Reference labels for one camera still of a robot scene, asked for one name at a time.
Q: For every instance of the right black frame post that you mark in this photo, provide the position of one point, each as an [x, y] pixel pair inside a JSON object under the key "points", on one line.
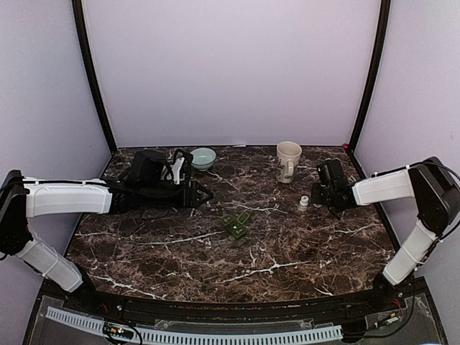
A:
{"points": [[374, 66]]}

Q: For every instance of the small green circuit board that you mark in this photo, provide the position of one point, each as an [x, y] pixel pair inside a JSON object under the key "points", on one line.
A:
{"points": [[116, 331]]}

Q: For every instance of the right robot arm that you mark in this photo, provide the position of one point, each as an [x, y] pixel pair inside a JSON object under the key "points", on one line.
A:
{"points": [[433, 187]]}

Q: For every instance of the black front table rail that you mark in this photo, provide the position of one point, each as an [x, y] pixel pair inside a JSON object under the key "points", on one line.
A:
{"points": [[337, 309]]}

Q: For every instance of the right teal ceramic bowl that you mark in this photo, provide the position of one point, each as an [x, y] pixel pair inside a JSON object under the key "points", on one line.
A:
{"points": [[203, 158]]}

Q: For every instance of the white slotted cable duct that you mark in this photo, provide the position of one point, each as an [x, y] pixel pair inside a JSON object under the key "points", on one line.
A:
{"points": [[175, 332]]}

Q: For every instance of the black frame post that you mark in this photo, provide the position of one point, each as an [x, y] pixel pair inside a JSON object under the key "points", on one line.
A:
{"points": [[85, 50], [374, 66]]}

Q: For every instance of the left black frame post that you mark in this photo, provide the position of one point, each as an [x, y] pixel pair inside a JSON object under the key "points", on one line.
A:
{"points": [[85, 50]]}

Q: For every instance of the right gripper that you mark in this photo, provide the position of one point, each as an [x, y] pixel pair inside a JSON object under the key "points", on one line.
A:
{"points": [[315, 197]]}

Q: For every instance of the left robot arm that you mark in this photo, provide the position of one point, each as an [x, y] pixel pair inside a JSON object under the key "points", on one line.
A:
{"points": [[150, 181]]}

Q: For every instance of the white pill bottle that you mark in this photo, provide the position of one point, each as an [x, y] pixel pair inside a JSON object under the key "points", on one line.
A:
{"points": [[303, 203]]}

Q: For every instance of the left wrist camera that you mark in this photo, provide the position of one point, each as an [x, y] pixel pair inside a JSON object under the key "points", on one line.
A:
{"points": [[178, 170]]}

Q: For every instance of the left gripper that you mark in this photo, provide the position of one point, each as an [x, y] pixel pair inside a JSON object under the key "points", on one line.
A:
{"points": [[194, 196]]}

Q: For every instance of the cream coral-print mug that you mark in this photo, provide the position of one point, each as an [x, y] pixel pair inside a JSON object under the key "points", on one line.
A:
{"points": [[288, 157]]}

